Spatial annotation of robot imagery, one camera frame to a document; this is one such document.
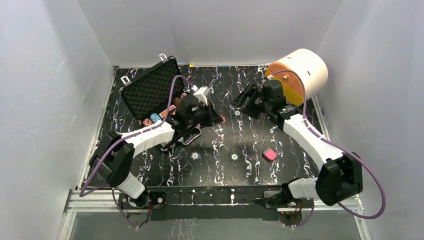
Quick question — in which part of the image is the blue white poker chip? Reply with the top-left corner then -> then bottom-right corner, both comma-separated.
190,152 -> 200,160

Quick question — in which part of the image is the green poker chip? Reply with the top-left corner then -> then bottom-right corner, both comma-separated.
230,153 -> 239,162

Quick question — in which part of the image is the black poker chip case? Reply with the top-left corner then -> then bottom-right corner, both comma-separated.
120,56 -> 201,151

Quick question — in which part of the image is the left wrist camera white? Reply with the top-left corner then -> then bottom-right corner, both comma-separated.
191,85 -> 210,106

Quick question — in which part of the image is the red playing card deck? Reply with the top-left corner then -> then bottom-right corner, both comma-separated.
159,105 -> 176,119

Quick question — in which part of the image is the dark red poker chip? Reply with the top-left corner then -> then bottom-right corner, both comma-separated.
220,115 -> 227,124

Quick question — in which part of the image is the brown chip row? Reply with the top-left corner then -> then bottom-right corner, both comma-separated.
173,97 -> 183,107

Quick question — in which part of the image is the pink dealer button block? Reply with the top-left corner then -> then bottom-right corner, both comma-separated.
262,148 -> 277,162

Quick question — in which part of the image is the blue orange chip row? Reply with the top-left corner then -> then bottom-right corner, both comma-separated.
149,113 -> 162,124

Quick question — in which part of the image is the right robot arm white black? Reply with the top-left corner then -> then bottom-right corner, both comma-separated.
230,80 -> 363,207

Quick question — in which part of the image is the red green chip row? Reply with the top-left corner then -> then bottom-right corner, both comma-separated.
141,118 -> 154,127

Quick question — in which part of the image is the round orange yellow drawer cabinet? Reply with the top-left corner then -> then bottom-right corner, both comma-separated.
265,48 -> 329,107

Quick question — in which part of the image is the aluminium rail frame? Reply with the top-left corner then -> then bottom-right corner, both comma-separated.
57,189 -> 118,240

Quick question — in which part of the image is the purple green chip row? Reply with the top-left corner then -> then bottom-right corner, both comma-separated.
179,92 -> 188,99

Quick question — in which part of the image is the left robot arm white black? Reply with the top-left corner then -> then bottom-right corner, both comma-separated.
89,95 -> 224,208

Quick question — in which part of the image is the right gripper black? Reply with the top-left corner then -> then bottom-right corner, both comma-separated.
230,82 -> 272,120

